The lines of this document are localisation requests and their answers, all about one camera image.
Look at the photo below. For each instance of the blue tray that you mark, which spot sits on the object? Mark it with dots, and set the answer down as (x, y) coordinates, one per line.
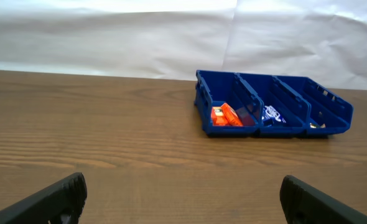
(227, 87)

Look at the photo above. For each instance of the gold candy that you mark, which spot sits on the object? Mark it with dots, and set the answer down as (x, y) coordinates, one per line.
(314, 125)

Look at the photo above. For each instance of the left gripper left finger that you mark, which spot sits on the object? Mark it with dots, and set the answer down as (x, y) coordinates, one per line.
(53, 202)

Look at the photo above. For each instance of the orange candy box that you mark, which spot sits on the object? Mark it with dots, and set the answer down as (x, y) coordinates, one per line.
(217, 119)
(231, 114)

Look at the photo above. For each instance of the blue candy pack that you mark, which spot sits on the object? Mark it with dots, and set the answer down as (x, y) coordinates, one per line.
(272, 113)

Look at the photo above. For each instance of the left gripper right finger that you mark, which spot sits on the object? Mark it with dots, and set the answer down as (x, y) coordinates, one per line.
(314, 205)

